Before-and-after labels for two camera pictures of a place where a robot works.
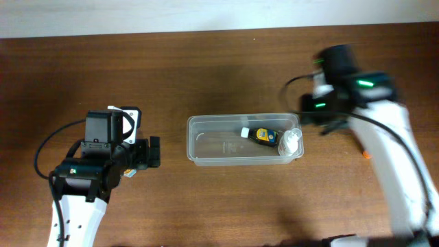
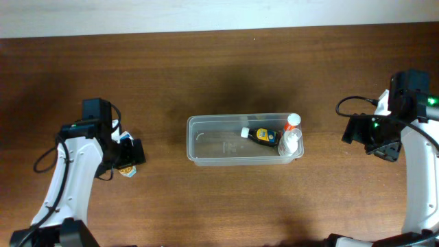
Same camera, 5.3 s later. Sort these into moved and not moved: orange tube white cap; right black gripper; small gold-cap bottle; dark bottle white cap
Moved: orange tube white cap; right black gripper
Not moved: small gold-cap bottle; dark bottle white cap
